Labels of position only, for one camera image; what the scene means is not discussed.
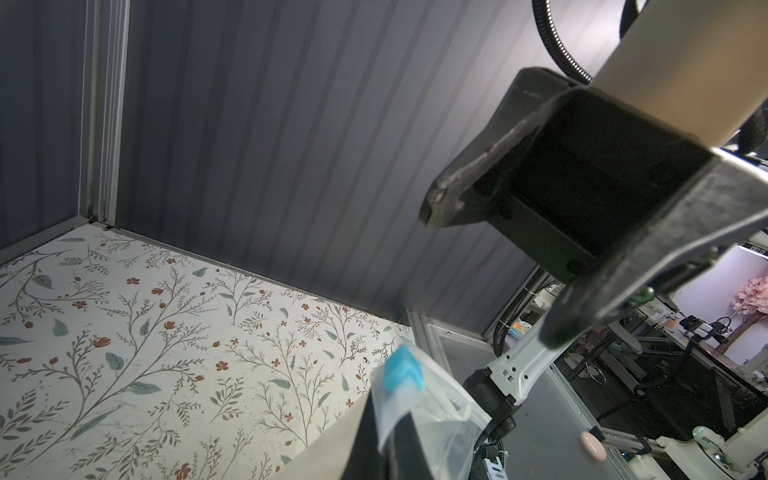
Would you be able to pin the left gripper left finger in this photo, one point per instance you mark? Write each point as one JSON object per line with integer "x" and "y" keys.
{"x": 365, "y": 461}

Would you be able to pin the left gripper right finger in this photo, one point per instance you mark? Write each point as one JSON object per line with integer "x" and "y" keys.
{"x": 406, "y": 456}

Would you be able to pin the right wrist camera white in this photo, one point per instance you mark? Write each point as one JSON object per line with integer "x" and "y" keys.
{"x": 697, "y": 66}

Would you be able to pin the clear zip top bag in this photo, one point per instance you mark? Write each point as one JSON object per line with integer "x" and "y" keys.
{"x": 449, "y": 422}

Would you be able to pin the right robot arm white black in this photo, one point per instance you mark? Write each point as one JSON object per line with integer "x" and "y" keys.
{"x": 501, "y": 387}

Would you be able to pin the blue bag zipper slider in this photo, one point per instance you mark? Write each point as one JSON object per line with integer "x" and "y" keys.
{"x": 402, "y": 370}

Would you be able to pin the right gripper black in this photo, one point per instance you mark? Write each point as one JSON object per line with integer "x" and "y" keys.
{"x": 566, "y": 182}

